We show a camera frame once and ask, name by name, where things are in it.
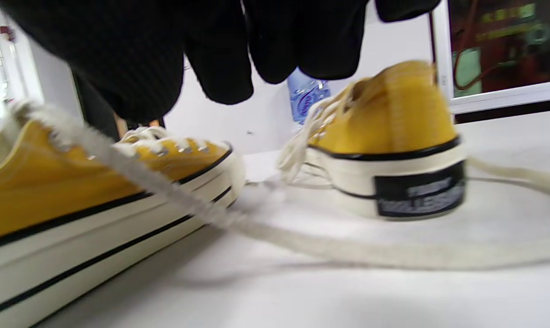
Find person's right hand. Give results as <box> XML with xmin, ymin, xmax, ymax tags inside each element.
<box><xmin>0</xmin><ymin>0</ymin><xmax>442</xmax><ymax>123</ymax></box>

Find yellow canvas shoe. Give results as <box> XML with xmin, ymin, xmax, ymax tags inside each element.
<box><xmin>279</xmin><ymin>59</ymin><xmax>468</xmax><ymax>222</ymax></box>
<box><xmin>0</xmin><ymin>102</ymin><xmax>247</xmax><ymax>328</ymax></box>

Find blue water bottle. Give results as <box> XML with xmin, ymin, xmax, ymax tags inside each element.
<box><xmin>286</xmin><ymin>67</ymin><xmax>332</xmax><ymax>126</ymax></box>

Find silver framed glass cabinet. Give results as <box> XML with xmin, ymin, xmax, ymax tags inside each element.
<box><xmin>431</xmin><ymin>0</ymin><xmax>550</xmax><ymax>115</ymax></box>

